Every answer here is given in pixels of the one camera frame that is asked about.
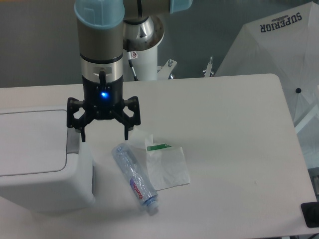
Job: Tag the black device at edge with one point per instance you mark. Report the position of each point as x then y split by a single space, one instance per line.
310 212

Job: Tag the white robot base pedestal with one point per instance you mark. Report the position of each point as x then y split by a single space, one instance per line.
147 49

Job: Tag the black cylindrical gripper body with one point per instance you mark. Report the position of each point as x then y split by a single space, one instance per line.
100 101

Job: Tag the white crumpled tissue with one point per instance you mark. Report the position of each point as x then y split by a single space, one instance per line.
140 139

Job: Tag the white superior umbrella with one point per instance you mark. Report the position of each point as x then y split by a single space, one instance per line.
285 44

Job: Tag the white plastic trash can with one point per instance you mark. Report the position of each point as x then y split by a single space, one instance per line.
44 165

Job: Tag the clear crushed plastic bottle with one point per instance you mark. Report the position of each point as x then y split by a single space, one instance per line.
134 174

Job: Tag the clear green zip bag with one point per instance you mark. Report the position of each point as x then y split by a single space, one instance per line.
166 166

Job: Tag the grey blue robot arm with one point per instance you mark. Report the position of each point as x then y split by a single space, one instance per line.
107 29

